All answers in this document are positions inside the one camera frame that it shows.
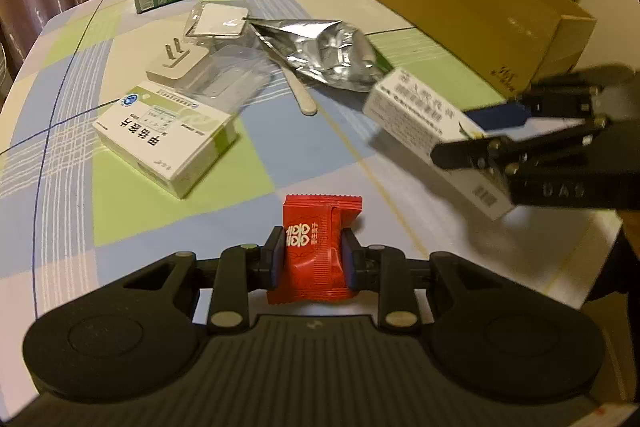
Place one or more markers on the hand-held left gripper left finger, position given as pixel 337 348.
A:
pixel 276 257

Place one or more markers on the silver foil bag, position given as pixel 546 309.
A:
pixel 325 52

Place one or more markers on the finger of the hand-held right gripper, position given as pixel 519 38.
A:
pixel 465 156
pixel 500 114

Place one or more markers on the red candy packet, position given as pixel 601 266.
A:
pixel 310 264

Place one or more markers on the clear plastic tray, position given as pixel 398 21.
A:
pixel 227 82

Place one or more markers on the clear case with white pad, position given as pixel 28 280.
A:
pixel 220 19

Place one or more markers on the brown cardboard box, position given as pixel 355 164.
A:
pixel 450 7

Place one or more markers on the white and green medicine box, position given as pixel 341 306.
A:
pixel 165 142

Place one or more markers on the white charger plug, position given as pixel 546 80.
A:
pixel 175 67

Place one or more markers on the white plastic spoon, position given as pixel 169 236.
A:
pixel 302 99

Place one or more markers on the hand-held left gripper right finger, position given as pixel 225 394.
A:
pixel 348 258

